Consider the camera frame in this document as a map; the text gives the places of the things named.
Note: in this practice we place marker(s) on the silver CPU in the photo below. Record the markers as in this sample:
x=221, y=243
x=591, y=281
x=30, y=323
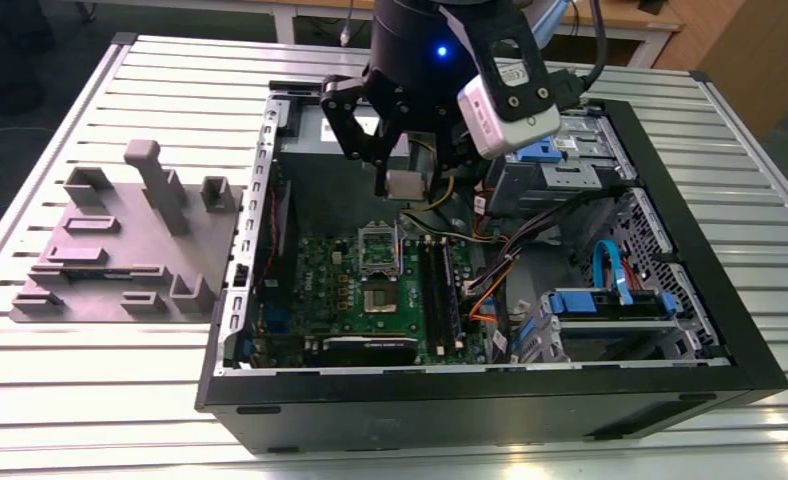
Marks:
x=408, y=185

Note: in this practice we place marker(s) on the black PC case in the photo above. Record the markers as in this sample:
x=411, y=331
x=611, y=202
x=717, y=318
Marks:
x=435, y=400

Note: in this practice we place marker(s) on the black graphics card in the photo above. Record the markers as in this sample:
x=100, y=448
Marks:
x=368, y=352

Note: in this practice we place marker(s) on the CPU socket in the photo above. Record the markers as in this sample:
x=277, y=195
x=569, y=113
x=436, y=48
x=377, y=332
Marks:
x=381, y=300

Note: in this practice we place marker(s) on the blue drive latch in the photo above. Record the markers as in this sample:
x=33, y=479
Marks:
x=541, y=152

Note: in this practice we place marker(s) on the RAM stick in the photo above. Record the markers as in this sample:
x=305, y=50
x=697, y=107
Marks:
x=101, y=274

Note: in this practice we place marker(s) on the green motherboard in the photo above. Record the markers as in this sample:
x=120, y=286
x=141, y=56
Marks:
x=328, y=320

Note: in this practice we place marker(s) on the wooden cabinet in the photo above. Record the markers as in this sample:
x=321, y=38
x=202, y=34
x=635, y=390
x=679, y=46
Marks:
x=761, y=60

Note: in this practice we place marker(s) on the hard disk in blue carrier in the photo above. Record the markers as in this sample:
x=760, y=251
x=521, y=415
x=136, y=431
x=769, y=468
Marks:
x=577, y=304

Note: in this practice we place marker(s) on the wooden desk white frame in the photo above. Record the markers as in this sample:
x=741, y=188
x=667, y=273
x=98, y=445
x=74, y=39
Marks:
x=621, y=21

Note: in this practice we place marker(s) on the grey power supply unit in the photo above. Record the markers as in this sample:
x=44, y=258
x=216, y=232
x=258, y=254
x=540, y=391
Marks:
x=328, y=190

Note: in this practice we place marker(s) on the metal drive cage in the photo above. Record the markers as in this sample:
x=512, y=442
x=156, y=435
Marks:
x=568, y=180

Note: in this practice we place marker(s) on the metal disk bay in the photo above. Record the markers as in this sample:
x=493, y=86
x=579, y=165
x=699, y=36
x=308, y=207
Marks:
x=541, y=345

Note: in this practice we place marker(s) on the black office chair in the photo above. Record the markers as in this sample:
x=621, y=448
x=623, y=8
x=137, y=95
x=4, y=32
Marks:
x=14, y=95

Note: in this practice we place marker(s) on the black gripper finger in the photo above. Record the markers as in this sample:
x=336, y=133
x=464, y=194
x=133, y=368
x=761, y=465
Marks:
x=357, y=120
x=457, y=140

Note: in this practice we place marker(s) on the grey parts rack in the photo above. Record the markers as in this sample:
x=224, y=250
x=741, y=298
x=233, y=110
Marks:
x=134, y=240

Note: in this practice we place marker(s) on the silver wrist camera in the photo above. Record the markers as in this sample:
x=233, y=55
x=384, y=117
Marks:
x=495, y=135

